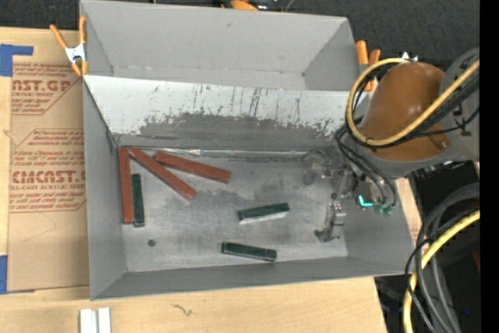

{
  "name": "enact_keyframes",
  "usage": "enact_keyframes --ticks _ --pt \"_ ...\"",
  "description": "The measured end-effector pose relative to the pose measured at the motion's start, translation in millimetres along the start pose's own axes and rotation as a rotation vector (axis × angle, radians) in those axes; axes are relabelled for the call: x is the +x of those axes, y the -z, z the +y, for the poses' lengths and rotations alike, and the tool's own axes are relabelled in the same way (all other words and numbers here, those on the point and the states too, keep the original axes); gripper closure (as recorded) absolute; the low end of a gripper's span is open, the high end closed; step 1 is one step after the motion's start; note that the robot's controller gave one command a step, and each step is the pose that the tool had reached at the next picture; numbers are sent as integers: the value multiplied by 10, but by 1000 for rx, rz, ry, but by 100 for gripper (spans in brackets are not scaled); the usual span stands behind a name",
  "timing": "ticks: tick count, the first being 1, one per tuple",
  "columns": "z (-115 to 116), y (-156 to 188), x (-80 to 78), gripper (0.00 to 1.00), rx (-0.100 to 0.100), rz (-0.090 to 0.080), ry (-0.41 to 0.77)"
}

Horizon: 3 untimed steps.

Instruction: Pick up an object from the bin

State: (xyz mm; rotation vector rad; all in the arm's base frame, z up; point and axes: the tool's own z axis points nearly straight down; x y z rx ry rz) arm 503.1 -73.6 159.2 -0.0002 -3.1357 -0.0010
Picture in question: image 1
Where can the red-brown flat block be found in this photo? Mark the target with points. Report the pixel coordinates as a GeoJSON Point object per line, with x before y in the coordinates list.
{"type": "Point", "coordinates": [193, 167]}
{"type": "Point", "coordinates": [163, 174]}
{"type": "Point", "coordinates": [125, 187]}

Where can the brown cardboard board, red print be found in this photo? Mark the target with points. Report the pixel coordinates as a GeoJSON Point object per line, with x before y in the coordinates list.
{"type": "Point", "coordinates": [47, 206]}

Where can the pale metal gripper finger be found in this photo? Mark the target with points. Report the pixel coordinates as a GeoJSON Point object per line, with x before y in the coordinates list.
{"type": "Point", "coordinates": [326, 170]}
{"type": "Point", "coordinates": [336, 218]}

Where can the grey metal bin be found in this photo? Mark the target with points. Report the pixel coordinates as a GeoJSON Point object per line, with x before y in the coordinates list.
{"type": "Point", "coordinates": [218, 113]}

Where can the dark green flat block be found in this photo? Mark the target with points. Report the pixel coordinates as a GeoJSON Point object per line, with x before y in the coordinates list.
{"type": "Point", "coordinates": [138, 200]}
{"type": "Point", "coordinates": [263, 211]}
{"type": "Point", "coordinates": [248, 251]}

